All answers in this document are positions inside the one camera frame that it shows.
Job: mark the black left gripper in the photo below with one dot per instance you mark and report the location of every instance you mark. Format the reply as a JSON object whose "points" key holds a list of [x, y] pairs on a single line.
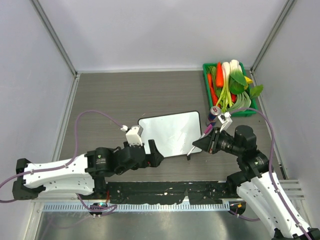
{"points": [[153, 159]]}

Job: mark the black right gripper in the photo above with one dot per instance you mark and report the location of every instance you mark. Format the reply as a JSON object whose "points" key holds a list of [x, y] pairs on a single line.
{"points": [[209, 142]]}

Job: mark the white whiteboard black frame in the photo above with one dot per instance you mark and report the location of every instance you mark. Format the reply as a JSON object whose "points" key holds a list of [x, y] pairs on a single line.
{"points": [[173, 134]]}

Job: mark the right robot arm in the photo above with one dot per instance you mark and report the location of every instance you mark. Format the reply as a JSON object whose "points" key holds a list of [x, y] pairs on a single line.
{"points": [[257, 184]]}

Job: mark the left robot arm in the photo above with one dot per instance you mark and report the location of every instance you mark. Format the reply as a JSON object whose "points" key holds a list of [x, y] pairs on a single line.
{"points": [[85, 175]]}

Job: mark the blue silver drink can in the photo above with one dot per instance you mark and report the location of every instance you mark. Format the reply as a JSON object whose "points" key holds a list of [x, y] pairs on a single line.
{"points": [[213, 116]]}

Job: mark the small orange carrot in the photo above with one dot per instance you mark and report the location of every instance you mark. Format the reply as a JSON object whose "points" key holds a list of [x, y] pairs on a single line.
{"points": [[211, 88]]}

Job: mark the green celery stalks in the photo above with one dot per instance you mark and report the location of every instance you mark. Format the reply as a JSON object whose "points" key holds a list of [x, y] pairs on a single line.
{"points": [[225, 99]]}

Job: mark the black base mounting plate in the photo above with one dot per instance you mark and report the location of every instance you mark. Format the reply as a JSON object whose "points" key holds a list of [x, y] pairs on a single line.
{"points": [[169, 192]]}

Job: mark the red chili pepper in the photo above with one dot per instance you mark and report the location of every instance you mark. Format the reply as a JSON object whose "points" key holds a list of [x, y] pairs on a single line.
{"points": [[233, 97]]}

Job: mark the pale green bok choy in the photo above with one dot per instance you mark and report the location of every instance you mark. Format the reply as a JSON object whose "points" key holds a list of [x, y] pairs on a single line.
{"points": [[242, 101]]}

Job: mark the large orange carrot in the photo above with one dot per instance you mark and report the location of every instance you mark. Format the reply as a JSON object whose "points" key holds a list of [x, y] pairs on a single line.
{"points": [[219, 80]]}

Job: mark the white green bok choy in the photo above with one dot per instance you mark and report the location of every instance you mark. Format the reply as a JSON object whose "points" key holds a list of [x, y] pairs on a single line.
{"points": [[235, 81]]}

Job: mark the green leaf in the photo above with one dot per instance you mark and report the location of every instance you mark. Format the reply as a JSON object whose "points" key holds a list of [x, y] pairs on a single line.
{"points": [[255, 91]]}

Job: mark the yellow pepper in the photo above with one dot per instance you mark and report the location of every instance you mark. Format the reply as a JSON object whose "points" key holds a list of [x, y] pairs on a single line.
{"points": [[248, 82]]}

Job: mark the white slotted cable duct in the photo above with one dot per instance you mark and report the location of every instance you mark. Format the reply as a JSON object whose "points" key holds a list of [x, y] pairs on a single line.
{"points": [[135, 208]]}

